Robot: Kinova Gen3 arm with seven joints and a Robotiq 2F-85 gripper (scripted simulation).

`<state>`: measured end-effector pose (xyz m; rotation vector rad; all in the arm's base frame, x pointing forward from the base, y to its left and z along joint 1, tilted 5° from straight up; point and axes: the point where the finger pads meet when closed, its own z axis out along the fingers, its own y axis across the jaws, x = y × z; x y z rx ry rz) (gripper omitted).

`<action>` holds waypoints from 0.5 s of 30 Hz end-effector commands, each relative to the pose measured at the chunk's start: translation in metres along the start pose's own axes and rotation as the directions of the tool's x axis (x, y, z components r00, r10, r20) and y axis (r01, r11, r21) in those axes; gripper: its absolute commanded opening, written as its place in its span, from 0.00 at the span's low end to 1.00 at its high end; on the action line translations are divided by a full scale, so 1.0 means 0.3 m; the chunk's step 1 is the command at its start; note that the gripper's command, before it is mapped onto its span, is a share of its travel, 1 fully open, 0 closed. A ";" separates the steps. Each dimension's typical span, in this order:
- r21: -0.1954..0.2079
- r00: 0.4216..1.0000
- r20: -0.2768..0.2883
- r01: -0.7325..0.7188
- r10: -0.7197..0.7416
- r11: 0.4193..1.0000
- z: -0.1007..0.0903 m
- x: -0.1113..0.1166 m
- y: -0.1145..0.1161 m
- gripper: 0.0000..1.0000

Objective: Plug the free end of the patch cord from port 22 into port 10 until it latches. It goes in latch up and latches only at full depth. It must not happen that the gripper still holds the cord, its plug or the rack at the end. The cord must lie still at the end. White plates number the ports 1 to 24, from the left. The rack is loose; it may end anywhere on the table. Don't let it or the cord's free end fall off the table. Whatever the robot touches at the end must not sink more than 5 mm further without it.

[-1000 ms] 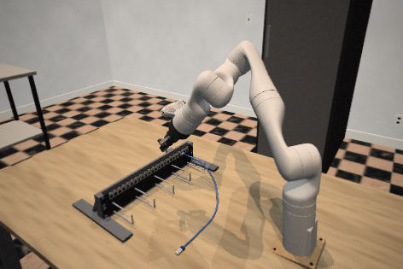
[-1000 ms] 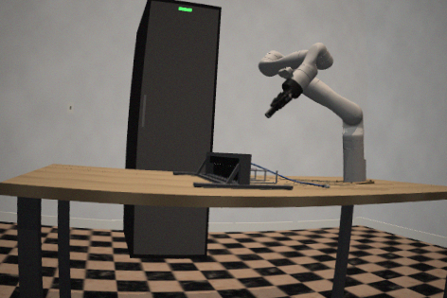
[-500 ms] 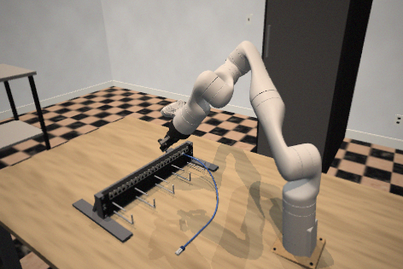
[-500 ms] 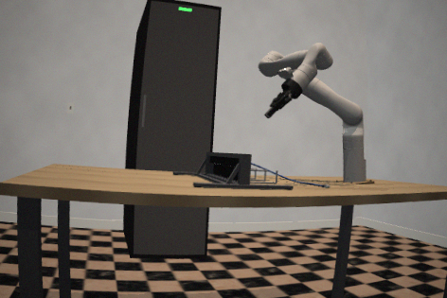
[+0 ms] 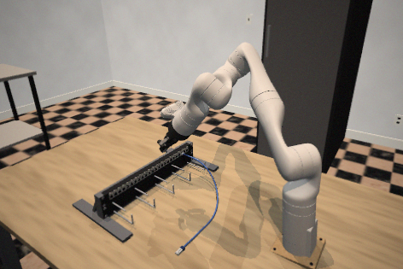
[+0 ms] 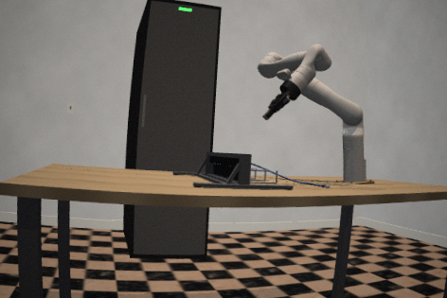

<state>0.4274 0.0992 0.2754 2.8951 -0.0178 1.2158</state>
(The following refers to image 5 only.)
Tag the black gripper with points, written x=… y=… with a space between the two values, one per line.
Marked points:
x=170 y=138

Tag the white and dark blue plug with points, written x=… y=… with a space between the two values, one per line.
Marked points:
x=180 y=250

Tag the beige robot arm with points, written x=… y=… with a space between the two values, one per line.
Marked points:
x=300 y=165

